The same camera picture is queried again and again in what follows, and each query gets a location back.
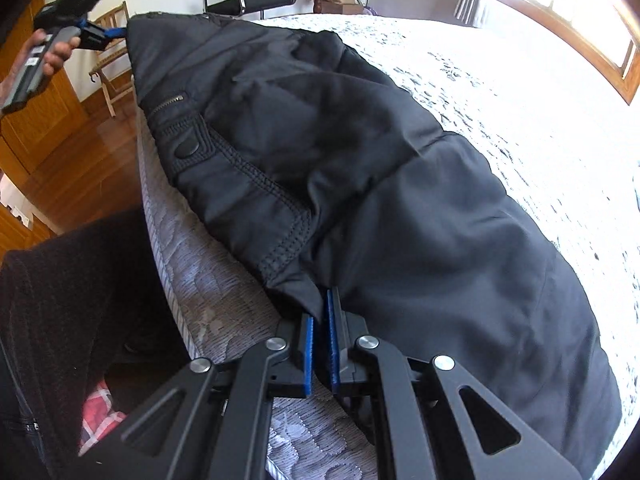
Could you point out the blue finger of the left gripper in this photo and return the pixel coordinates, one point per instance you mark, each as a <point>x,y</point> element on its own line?
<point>115,33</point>

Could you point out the person black jacket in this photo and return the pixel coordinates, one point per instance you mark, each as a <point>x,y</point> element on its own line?
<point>76,310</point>

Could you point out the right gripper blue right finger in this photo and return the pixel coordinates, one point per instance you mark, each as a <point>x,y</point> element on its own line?
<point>431,419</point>

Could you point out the black padded pants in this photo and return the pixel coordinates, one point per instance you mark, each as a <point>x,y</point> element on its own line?
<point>380,209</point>

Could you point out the wooden framed window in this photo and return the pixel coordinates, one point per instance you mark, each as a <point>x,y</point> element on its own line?
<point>604,32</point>

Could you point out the wooden folding chair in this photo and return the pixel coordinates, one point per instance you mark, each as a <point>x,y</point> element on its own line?
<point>111,66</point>

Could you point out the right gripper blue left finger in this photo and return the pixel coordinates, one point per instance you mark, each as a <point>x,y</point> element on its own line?
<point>209,421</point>

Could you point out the cardboard box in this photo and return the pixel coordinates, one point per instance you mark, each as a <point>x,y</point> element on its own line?
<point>346,7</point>

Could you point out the quilted lavender bedspread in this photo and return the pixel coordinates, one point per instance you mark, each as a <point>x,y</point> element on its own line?
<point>450,209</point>

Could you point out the person left hand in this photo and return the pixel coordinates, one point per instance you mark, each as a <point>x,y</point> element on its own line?
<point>41,57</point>

